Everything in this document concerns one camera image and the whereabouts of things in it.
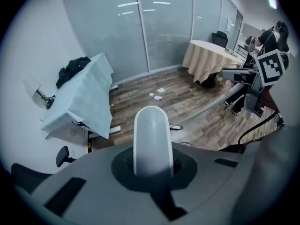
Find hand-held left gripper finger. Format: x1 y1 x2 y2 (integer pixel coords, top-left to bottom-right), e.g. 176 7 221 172
133 105 174 177

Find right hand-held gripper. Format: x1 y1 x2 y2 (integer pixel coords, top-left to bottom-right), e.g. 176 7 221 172
219 49 290 119

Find wooden floor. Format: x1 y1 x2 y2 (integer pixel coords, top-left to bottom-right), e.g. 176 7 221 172
88 65 285 152

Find small boxes on round table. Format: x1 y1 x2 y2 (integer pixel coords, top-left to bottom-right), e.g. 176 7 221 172
224 47 238 57

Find round table with beige cloth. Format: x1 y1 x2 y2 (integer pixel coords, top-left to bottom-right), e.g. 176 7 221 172
182 39 245 89

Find green object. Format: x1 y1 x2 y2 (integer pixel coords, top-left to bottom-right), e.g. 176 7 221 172
244 36 255 50

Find table with light blue cloth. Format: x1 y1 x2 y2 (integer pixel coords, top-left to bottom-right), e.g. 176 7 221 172
40 52 115 140

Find black clothing bundle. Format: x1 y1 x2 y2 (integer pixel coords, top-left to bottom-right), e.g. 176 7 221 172
55 56 92 89

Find black office chair with armrest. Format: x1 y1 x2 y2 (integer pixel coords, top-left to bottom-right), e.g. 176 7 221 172
10 146 77 195

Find white table lamp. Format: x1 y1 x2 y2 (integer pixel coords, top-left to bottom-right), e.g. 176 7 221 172
22 74 56 110

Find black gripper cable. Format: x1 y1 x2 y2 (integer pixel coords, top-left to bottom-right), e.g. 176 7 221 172
238 111 282 145

